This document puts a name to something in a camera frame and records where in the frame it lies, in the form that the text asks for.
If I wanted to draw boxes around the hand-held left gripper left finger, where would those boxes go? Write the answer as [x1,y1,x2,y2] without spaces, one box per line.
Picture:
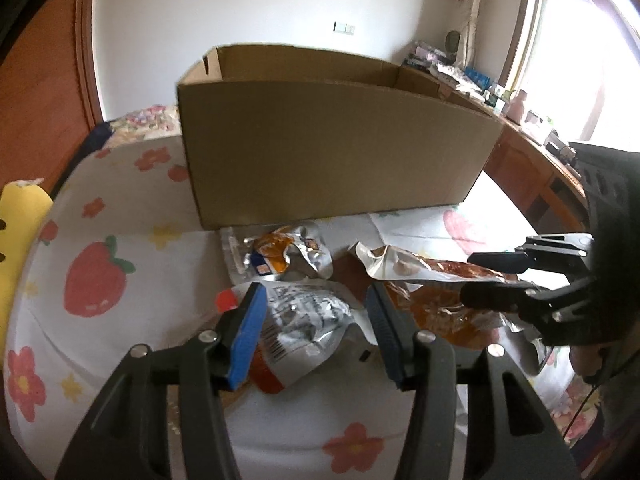
[55,282,268,480]

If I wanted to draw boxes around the pink thermos jar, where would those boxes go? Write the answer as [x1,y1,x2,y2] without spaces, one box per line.
[506,89,529,122]

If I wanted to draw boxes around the silver white orange snack packet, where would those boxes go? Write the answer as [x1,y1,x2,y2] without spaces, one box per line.
[215,280,378,396]

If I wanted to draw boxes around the window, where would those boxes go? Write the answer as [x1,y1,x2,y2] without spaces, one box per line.
[502,0,640,153]

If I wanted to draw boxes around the person's right hand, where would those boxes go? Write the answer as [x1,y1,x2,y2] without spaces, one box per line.
[570,345,608,386]

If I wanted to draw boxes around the dark navy cloth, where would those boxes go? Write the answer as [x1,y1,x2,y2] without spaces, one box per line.
[57,120,117,198]

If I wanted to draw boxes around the floral quilt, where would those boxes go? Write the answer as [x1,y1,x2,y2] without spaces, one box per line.
[102,104,182,148]

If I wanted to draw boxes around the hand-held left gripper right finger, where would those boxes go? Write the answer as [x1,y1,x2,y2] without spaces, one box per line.
[364,282,583,480]

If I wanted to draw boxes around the blue boxes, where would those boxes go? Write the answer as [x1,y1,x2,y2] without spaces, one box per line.
[462,67,495,92]

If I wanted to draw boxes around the brown cardboard box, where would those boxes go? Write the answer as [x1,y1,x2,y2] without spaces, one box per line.
[176,45,505,228]

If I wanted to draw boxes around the person's right forearm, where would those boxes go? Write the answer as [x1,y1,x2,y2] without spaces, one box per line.
[597,342,640,448]

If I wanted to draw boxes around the patterned curtain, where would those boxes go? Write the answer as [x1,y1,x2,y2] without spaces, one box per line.
[449,0,495,63]

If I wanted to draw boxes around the strawberry print blanket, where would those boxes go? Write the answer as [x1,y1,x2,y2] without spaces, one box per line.
[0,132,606,480]

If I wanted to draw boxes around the pile of papers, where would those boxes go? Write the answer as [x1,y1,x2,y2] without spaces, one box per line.
[430,62,473,88]

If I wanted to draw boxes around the yellow plush pillow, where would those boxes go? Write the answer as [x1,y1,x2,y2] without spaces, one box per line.
[0,180,54,343]

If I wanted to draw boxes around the wooden door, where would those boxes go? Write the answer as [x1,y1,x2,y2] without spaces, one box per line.
[0,0,107,188]

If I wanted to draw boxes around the beige brown snack packet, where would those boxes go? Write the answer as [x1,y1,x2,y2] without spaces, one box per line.
[349,241,521,283]

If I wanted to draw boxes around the black cable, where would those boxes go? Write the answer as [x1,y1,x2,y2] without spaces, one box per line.
[560,350,612,442]

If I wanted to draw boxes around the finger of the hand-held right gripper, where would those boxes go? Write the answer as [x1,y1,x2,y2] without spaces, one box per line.
[467,232,596,276]
[460,275,596,345]

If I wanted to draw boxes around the wooden cabinet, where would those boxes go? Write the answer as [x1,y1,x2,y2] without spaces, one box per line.
[440,82,592,233]

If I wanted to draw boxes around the silver orange blue snack packet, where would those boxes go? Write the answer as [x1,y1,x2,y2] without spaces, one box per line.
[220,222,334,286]

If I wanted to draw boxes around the stack of books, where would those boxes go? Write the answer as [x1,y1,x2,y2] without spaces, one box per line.
[402,40,451,73]

